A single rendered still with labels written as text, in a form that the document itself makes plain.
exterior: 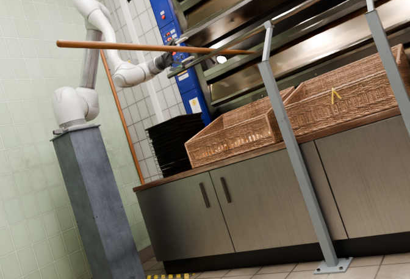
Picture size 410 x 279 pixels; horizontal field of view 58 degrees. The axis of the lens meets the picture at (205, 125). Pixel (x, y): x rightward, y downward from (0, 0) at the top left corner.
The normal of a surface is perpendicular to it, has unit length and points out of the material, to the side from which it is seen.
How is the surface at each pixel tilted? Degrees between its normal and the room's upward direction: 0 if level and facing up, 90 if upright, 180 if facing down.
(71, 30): 90
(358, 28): 70
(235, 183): 90
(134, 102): 90
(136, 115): 90
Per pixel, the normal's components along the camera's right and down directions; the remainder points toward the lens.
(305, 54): -0.64, -0.21
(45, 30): 0.76, -0.29
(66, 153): -0.62, 0.15
